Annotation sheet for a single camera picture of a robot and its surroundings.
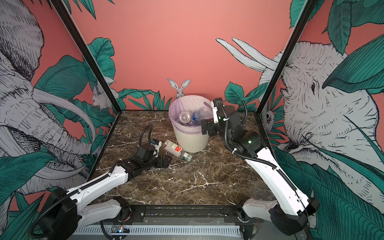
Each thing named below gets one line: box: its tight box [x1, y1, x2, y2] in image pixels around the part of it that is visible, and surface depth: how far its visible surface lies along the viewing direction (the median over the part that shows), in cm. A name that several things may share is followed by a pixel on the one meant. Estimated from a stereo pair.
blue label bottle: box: [192, 107, 208, 122], surface depth 92 cm
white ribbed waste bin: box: [173, 127, 210, 153], surface depth 90 cm
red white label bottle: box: [164, 139, 193, 162], surface depth 95 cm
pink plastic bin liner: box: [168, 95, 214, 135], surface depth 91 cm
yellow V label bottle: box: [179, 111, 191, 124], surface depth 84 cm
